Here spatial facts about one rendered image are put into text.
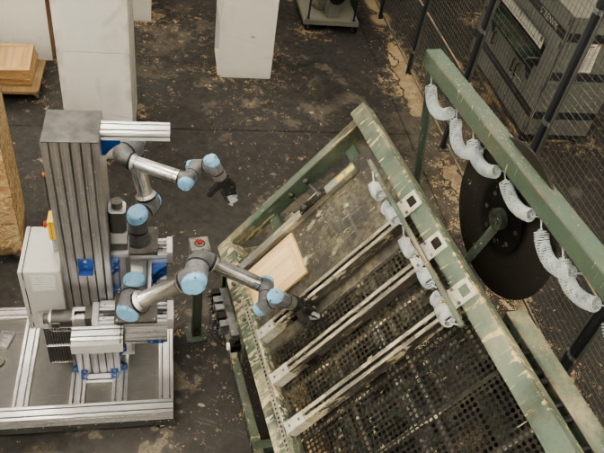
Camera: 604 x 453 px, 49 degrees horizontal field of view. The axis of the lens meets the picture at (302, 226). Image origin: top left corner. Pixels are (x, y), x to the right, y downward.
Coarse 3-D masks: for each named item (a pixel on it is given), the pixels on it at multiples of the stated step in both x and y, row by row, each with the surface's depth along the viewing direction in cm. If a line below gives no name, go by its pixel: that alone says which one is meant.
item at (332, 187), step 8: (352, 168) 368; (336, 176) 374; (344, 176) 370; (328, 184) 376; (336, 184) 372; (328, 192) 375; (320, 200) 378; (312, 208) 380; (296, 216) 385; (304, 216) 383; (288, 224) 387; (296, 224) 386; (280, 232) 389; (288, 232) 389; (272, 240) 391; (280, 240) 392; (264, 248) 393; (248, 256) 400; (256, 256) 396; (240, 264) 403; (248, 264) 399
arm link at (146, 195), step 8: (128, 144) 351; (136, 144) 355; (144, 144) 363; (136, 152) 355; (144, 152) 364; (136, 176) 369; (144, 176) 371; (136, 184) 374; (144, 184) 374; (144, 192) 377; (152, 192) 381; (144, 200) 378; (152, 200) 381; (160, 200) 389; (152, 208) 382
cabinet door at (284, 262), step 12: (288, 240) 385; (276, 252) 388; (288, 252) 382; (264, 264) 391; (276, 264) 384; (288, 264) 378; (300, 264) 370; (276, 276) 381; (288, 276) 374; (300, 276) 367; (276, 288) 376; (288, 288) 371
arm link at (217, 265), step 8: (192, 256) 319; (200, 256) 319; (208, 256) 323; (216, 256) 327; (216, 264) 325; (224, 264) 328; (232, 264) 331; (216, 272) 329; (224, 272) 328; (232, 272) 330; (240, 272) 331; (248, 272) 334; (240, 280) 332; (248, 280) 333; (256, 280) 335; (264, 280) 338; (272, 280) 342; (256, 288) 336; (264, 288) 336; (272, 288) 339
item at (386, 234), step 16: (384, 208) 316; (400, 208) 325; (416, 208) 319; (368, 240) 336; (384, 240) 332; (352, 256) 340; (368, 256) 338; (336, 272) 342; (352, 272) 344; (320, 288) 346; (272, 320) 361; (288, 320) 357; (272, 336) 363
